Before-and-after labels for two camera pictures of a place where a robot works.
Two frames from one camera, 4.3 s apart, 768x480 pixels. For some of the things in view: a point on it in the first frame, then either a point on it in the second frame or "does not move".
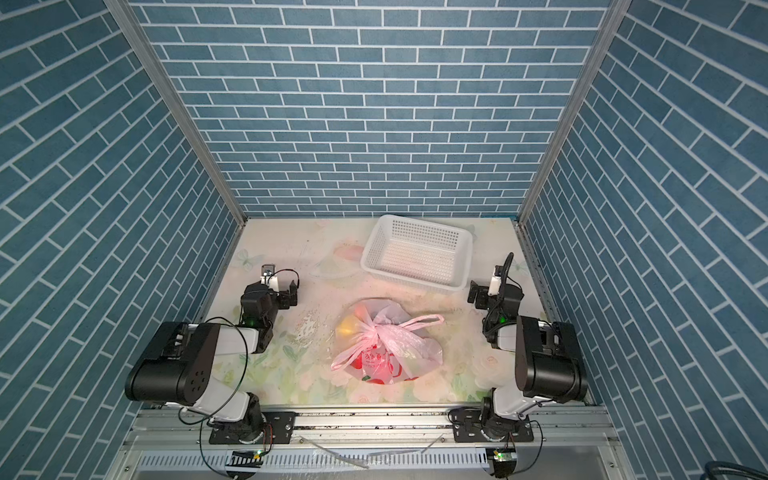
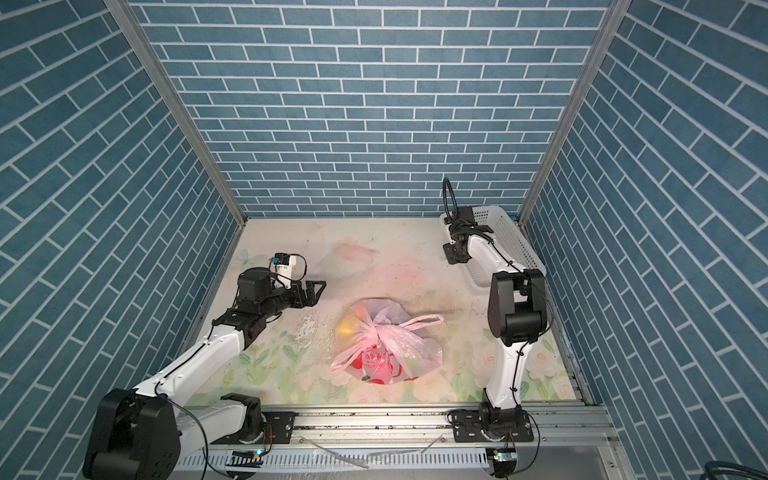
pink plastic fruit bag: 378,341 does not move
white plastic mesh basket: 421,253 -> 507,230
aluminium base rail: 555,427 does not move
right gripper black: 481,303 -> 448,251
